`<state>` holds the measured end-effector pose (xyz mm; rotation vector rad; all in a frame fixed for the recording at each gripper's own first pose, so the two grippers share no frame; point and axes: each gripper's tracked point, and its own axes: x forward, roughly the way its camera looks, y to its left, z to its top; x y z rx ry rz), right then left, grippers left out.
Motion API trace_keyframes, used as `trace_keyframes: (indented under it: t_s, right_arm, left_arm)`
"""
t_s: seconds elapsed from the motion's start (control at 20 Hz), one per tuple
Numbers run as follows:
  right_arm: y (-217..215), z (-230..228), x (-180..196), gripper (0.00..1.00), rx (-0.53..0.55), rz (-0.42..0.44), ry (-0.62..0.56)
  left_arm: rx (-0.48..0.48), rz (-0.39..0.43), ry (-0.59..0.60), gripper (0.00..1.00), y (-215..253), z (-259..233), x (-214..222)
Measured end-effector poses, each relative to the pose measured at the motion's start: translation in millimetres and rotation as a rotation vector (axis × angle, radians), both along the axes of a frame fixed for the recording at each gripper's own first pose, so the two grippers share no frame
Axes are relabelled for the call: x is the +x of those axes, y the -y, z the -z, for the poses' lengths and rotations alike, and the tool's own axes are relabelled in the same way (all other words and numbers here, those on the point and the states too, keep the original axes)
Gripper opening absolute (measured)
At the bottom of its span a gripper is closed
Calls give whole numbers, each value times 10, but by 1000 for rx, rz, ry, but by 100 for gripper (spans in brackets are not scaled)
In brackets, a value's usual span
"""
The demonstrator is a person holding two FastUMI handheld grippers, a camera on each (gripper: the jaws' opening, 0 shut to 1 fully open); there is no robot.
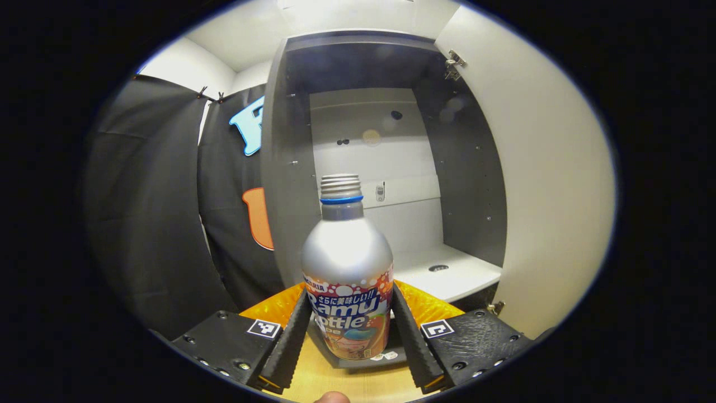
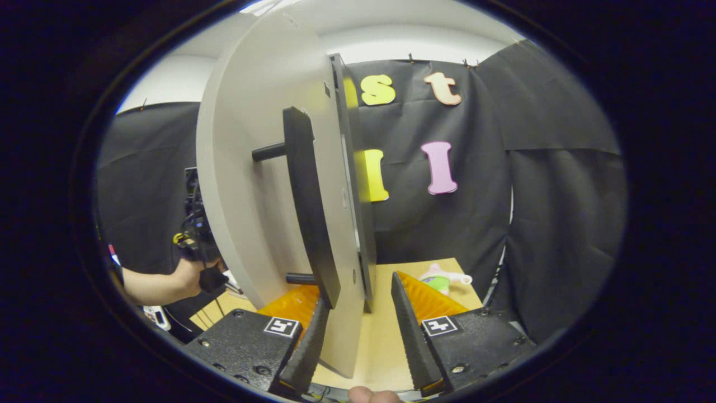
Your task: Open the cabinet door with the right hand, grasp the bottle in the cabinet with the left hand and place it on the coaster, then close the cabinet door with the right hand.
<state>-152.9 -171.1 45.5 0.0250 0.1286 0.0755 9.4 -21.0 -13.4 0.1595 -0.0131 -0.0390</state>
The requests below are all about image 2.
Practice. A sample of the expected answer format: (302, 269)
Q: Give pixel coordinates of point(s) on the black backdrop cloth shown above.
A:
(531, 224)

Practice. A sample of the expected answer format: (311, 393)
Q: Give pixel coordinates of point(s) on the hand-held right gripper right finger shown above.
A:
(417, 347)

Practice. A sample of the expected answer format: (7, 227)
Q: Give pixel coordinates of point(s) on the grey cabinet door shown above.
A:
(251, 224)

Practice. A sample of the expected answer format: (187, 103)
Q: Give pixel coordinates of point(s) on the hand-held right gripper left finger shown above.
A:
(313, 352)

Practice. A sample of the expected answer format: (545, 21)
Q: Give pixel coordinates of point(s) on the green and pink plush toy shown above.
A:
(442, 280)

